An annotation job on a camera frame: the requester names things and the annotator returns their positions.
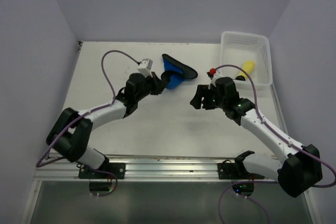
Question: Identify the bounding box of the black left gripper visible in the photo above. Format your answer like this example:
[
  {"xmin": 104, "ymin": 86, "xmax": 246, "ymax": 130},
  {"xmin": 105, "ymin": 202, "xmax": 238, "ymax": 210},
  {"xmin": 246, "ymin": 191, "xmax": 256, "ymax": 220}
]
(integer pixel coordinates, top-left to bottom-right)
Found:
[{"xmin": 135, "ymin": 71, "xmax": 167, "ymax": 101}]

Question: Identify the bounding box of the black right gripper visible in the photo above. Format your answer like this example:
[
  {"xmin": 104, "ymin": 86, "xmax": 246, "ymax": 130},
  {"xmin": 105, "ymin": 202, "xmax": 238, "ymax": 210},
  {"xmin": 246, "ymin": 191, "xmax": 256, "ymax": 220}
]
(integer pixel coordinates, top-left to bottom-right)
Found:
[{"xmin": 190, "ymin": 84, "xmax": 226, "ymax": 110}]

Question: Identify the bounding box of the blue towel dark trim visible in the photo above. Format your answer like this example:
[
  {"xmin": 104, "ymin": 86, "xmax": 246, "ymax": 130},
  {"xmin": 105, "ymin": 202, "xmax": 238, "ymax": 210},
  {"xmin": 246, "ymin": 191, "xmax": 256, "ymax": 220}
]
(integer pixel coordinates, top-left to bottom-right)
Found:
[{"xmin": 161, "ymin": 54, "xmax": 198, "ymax": 90}]

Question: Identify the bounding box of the yellow towel black trim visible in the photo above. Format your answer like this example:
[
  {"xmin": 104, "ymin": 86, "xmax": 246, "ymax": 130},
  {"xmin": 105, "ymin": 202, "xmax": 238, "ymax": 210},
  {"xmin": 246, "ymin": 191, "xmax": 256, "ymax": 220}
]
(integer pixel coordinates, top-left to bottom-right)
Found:
[{"xmin": 235, "ymin": 60, "xmax": 256, "ymax": 81}]

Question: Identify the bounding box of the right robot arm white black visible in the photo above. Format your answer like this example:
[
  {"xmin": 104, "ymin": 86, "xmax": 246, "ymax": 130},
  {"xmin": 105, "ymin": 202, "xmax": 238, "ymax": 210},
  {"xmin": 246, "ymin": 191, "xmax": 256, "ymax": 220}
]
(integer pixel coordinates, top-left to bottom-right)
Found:
[{"xmin": 190, "ymin": 77, "xmax": 322, "ymax": 197}]

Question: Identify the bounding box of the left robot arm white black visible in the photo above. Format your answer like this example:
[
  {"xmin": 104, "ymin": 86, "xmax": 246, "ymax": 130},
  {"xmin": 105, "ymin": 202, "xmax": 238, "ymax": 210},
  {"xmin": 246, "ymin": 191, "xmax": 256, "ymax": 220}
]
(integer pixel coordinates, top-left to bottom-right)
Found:
[{"xmin": 46, "ymin": 72, "xmax": 168, "ymax": 178}]

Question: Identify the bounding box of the white plastic basket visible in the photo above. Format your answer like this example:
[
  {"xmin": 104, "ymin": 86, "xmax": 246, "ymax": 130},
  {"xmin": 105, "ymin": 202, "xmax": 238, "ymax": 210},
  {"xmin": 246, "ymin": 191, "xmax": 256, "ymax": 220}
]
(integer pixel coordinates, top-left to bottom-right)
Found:
[{"xmin": 219, "ymin": 31, "xmax": 273, "ymax": 89}]

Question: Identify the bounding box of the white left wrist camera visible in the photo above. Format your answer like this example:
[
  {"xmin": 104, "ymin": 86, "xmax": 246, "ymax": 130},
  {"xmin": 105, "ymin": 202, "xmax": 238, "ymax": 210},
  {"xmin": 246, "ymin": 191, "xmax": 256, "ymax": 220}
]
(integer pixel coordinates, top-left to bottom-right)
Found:
[{"xmin": 137, "ymin": 59, "xmax": 153, "ymax": 77}]

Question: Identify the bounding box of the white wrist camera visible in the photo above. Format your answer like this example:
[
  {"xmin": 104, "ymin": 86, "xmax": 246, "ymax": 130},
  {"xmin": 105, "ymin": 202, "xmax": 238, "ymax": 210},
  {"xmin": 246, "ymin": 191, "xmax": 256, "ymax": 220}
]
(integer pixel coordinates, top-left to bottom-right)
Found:
[
  {"xmin": 137, "ymin": 59, "xmax": 153, "ymax": 77},
  {"xmin": 207, "ymin": 68, "xmax": 222, "ymax": 87}
]

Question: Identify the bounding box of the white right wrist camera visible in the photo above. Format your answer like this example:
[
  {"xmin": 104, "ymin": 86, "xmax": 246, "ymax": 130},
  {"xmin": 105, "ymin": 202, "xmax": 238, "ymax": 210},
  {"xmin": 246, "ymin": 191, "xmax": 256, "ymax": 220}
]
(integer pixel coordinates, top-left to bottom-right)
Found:
[{"xmin": 207, "ymin": 68, "xmax": 222, "ymax": 87}]

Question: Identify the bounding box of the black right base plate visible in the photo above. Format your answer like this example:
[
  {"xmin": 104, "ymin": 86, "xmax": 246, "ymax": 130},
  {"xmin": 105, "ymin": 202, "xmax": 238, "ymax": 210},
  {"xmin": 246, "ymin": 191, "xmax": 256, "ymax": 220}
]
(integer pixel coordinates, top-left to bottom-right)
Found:
[{"xmin": 217, "ymin": 159, "xmax": 265, "ymax": 180}]

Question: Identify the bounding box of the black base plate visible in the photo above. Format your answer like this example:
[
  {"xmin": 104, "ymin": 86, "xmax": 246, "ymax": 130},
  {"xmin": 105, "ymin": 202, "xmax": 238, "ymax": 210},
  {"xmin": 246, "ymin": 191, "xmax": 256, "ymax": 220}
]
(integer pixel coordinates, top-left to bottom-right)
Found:
[
  {"xmin": 76, "ymin": 163, "xmax": 126, "ymax": 179},
  {"xmin": 217, "ymin": 159, "xmax": 265, "ymax": 180}
]

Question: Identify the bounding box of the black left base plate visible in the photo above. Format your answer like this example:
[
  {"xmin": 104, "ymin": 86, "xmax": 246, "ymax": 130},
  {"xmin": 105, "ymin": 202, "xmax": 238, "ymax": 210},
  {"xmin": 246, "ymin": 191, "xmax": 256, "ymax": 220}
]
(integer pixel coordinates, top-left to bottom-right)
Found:
[{"xmin": 76, "ymin": 163, "xmax": 126, "ymax": 179}]

